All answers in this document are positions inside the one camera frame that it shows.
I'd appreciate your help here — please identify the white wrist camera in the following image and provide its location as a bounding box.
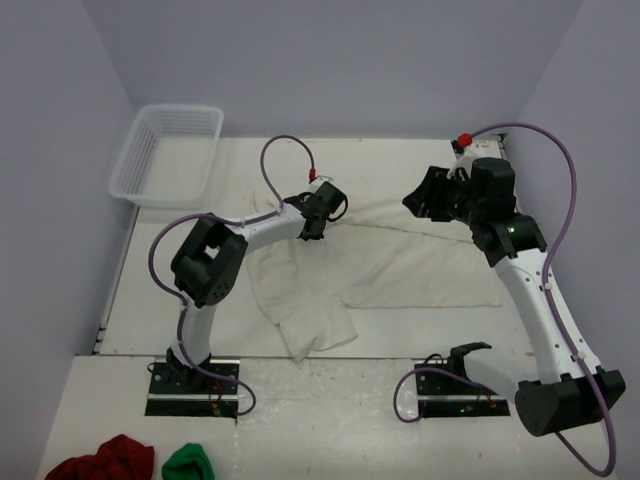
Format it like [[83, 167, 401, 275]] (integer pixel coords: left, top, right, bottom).
[[447, 133, 480, 181], [308, 171, 334, 190]]

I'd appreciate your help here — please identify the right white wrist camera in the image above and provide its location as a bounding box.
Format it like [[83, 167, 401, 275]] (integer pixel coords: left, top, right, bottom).
[[447, 133, 480, 181]]

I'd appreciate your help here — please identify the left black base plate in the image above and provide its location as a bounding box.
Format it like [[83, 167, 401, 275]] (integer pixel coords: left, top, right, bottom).
[[144, 360, 239, 420]]

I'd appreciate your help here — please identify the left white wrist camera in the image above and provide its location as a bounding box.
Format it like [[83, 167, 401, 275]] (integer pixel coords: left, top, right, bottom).
[[308, 171, 334, 190]]

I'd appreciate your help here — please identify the white t shirt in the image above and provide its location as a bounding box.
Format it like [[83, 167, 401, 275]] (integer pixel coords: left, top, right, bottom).
[[246, 196, 502, 362]]

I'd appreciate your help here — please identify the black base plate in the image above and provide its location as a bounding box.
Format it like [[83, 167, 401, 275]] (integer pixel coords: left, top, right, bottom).
[[144, 360, 239, 420], [414, 354, 510, 419]]

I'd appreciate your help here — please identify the green t shirt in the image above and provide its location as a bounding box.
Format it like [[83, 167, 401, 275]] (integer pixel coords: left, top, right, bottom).
[[161, 443, 216, 480]]

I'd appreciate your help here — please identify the red t shirt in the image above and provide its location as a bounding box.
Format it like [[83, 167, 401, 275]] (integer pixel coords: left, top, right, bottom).
[[45, 434, 155, 480]]

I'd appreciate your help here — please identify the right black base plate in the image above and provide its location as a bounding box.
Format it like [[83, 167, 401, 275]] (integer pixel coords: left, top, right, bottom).
[[414, 354, 510, 419]]

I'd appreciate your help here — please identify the white plastic basket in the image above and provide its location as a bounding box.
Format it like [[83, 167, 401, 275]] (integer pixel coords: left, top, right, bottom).
[[108, 104, 224, 210]]

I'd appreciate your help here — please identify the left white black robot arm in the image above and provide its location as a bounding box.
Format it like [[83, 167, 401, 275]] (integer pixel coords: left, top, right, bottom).
[[166, 181, 348, 393]]

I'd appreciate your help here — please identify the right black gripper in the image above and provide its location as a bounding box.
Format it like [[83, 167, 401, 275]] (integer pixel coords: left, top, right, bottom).
[[403, 166, 485, 227]]

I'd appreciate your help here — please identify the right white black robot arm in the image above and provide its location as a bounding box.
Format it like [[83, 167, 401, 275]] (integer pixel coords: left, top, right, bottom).
[[403, 157, 626, 437]]

